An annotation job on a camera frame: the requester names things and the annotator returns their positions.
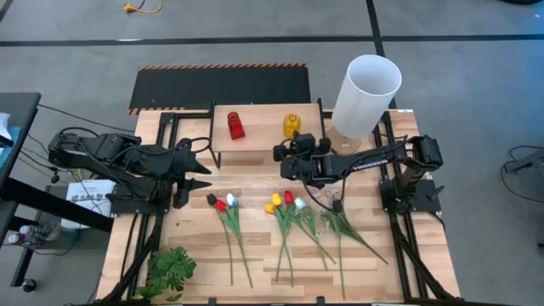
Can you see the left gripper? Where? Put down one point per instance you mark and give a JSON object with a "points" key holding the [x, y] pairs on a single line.
{"points": [[157, 166]]}

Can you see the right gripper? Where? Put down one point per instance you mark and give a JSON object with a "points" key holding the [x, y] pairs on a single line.
{"points": [[310, 170]]}

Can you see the yellow glass vase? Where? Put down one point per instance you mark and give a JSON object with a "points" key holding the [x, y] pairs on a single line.
{"points": [[292, 125]]}

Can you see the red artificial tulip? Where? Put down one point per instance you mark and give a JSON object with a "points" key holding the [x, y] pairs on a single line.
{"points": [[288, 196], [220, 206]]}

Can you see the red glass vase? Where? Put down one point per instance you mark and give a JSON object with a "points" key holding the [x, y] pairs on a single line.
{"points": [[236, 125]]}

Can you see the white blossom grass spray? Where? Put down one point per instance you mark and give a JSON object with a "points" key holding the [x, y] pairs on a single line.
{"points": [[329, 221]]}

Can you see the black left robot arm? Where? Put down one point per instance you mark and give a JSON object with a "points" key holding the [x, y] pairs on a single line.
{"points": [[93, 153]]}

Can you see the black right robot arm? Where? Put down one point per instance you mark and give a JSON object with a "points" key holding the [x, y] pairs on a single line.
{"points": [[374, 159]]}

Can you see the white and blue artificial tulip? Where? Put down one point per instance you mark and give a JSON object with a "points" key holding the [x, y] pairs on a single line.
{"points": [[231, 200]]}

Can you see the green leafy potted plant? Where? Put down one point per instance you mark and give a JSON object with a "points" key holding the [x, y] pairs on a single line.
{"points": [[168, 268]]}

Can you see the black hazard-striped floor mat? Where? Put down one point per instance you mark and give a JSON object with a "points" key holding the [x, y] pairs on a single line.
{"points": [[238, 85]]}

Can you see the white cardboard box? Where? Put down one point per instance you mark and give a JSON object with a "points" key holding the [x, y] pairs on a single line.
{"points": [[85, 195]]}

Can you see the small white-capped bottle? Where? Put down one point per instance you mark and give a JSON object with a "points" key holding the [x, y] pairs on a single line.
{"points": [[25, 230], [13, 238]]}

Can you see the black desk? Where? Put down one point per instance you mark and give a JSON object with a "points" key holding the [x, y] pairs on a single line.
{"points": [[21, 106]]}

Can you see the blue cloth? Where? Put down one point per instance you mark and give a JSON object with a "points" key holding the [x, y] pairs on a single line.
{"points": [[6, 155]]}

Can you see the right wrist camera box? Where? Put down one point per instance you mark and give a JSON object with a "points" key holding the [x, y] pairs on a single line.
{"points": [[305, 143]]}

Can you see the wooden shelf with black frame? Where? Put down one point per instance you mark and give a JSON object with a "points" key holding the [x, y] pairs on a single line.
{"points": [[263, 127]]}

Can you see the black aluminium mounting frame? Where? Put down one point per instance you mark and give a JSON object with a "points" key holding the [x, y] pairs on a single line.
{"points": [[408, 263], [142, 255]]}

